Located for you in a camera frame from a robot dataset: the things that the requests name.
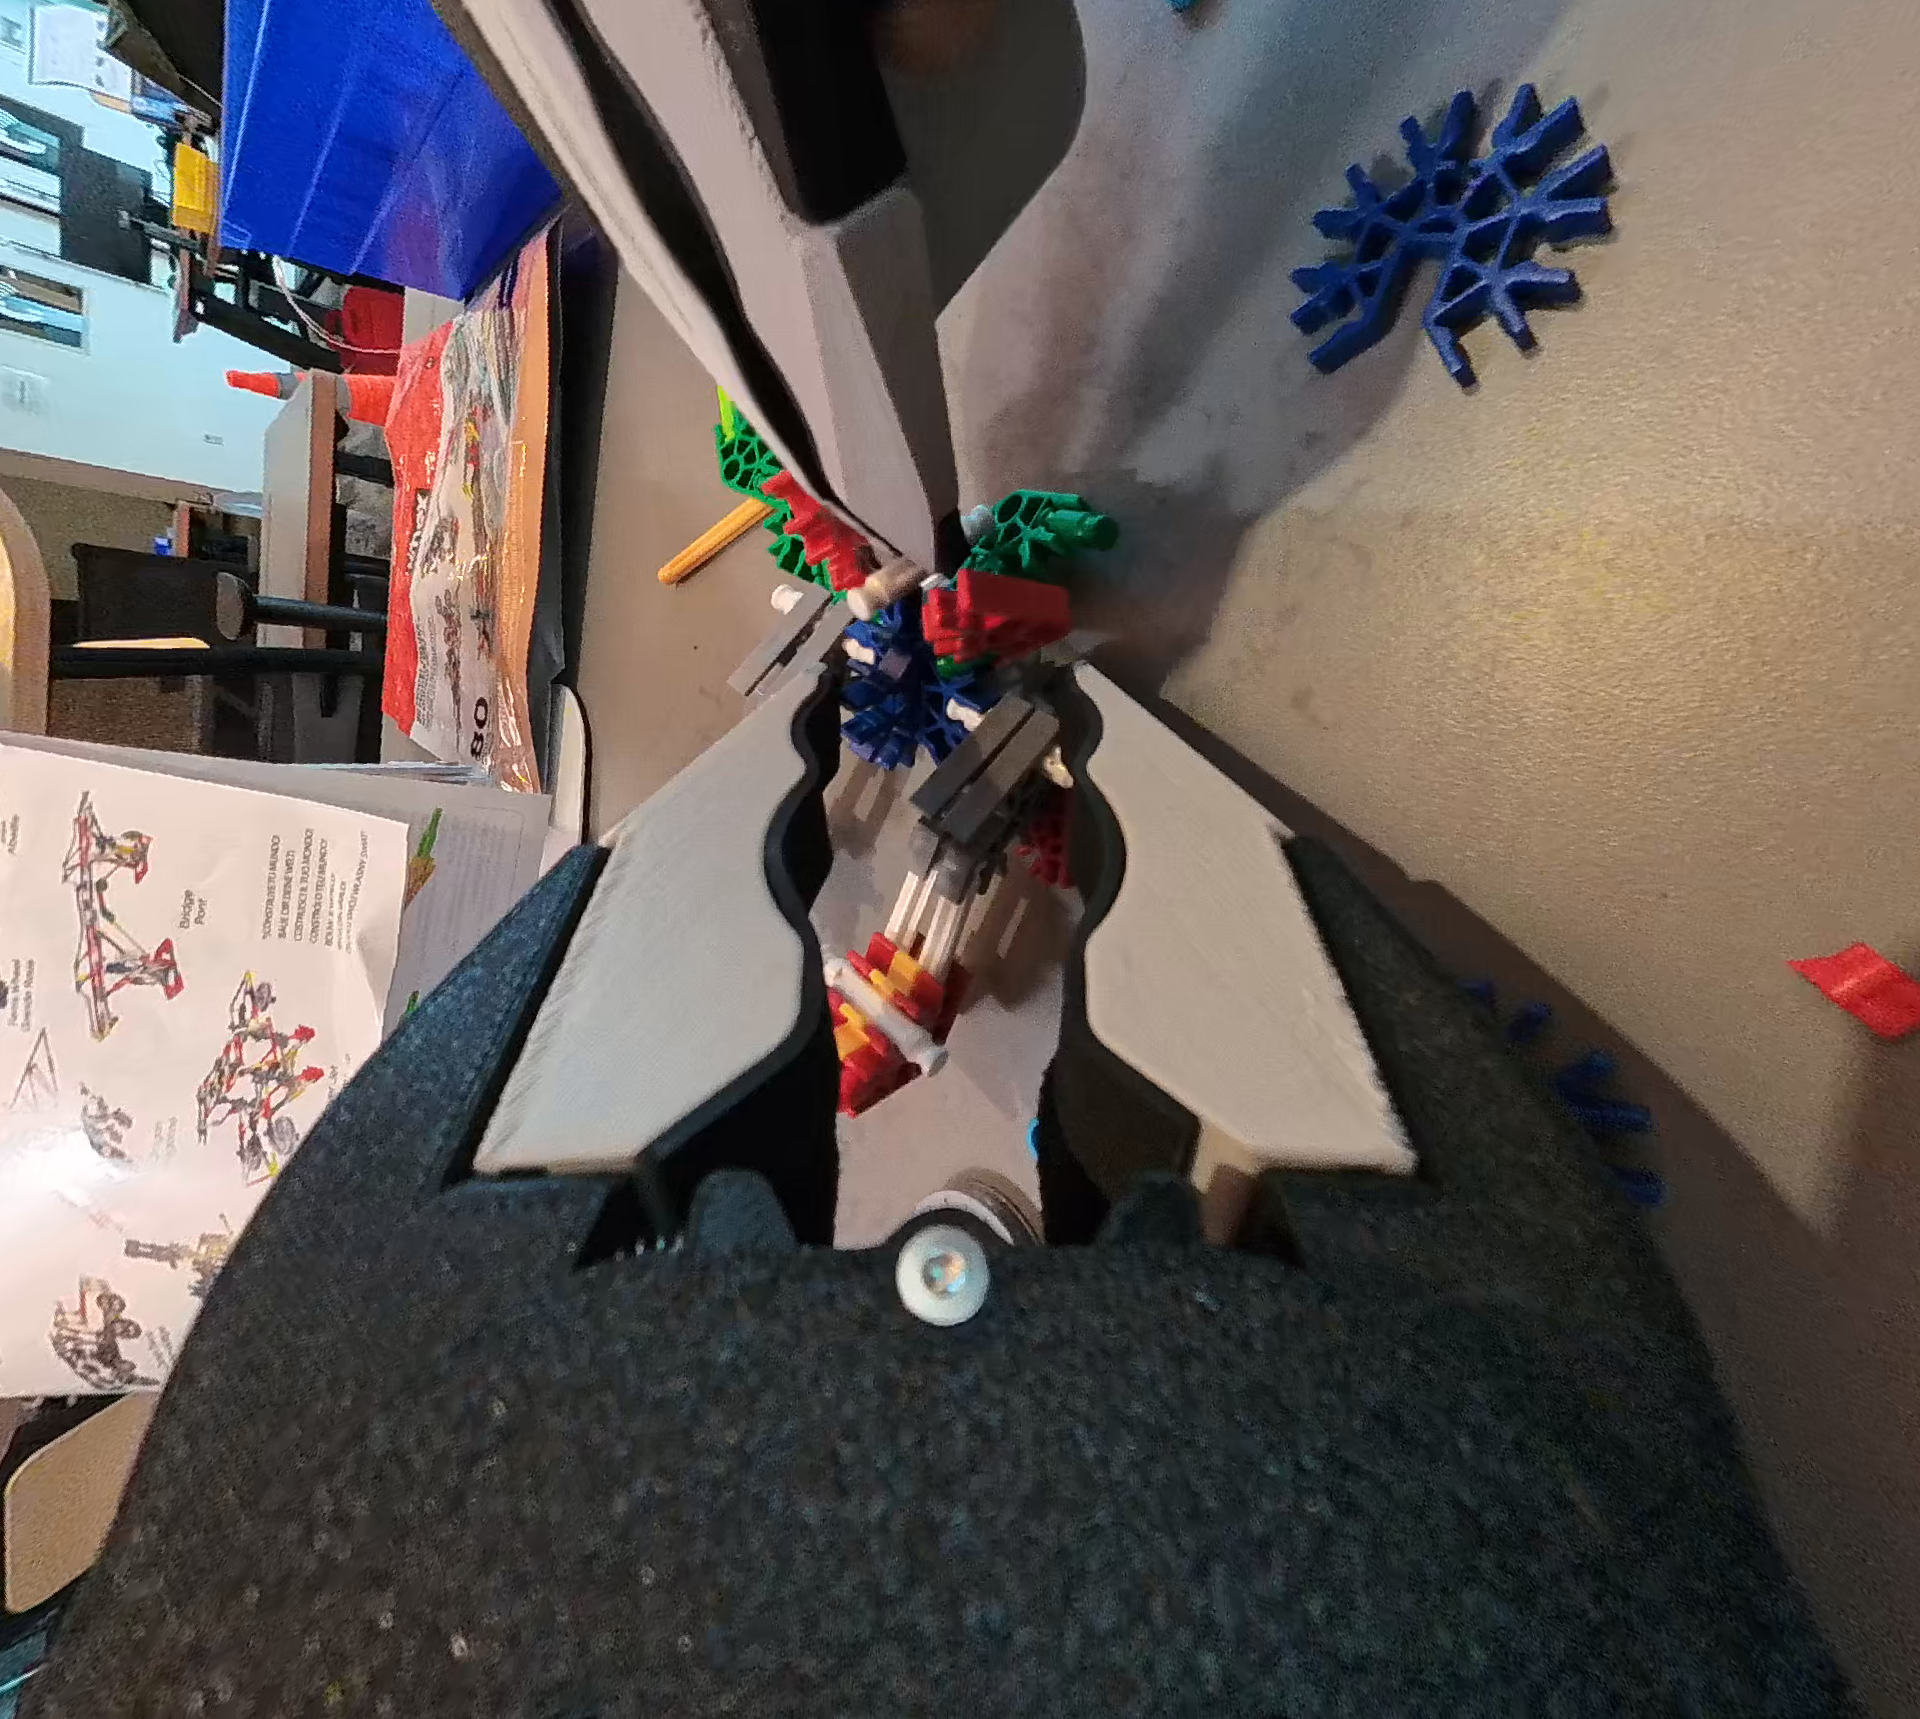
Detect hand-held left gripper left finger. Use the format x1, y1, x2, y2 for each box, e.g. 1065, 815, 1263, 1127
472, 669, 841, 1247

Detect white instruction poster board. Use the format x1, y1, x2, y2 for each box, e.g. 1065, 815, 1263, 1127
258, 369, 344, 611

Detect silver wheel hub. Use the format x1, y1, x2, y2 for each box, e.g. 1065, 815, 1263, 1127
930, 1171, 1047, 1251

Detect long yellow rod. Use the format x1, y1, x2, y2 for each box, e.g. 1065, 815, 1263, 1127
656, 495, 773, 587

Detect toy instruction booklet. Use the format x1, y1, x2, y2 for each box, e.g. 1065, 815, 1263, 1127
0, 729, 560, 1401

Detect small blue plastic bin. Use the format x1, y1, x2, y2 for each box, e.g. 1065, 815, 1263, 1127
215, 0, 564, 303

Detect green connector chain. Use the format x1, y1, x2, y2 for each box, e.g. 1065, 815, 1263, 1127
711, 387, 841, 583

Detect red fan connector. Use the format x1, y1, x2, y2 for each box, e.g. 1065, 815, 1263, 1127
764, 473, 887, 593

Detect small red clip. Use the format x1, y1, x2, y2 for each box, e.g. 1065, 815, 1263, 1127
1788, 941, 1920, 1043

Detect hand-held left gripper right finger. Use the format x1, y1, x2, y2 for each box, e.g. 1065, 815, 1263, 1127
1050, 665, 1419, 1247

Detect white book stand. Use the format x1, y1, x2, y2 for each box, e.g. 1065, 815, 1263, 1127
545, 681, 591, 839

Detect blue grey snowflake connector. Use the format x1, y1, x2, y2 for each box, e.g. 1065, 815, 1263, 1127
1461, 975, 1667, 1211

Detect light wooden desk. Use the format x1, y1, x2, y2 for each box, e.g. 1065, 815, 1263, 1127
0, 481, 54, 737

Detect red plastic object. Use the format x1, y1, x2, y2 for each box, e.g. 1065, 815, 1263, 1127
224, 281, 410, 427

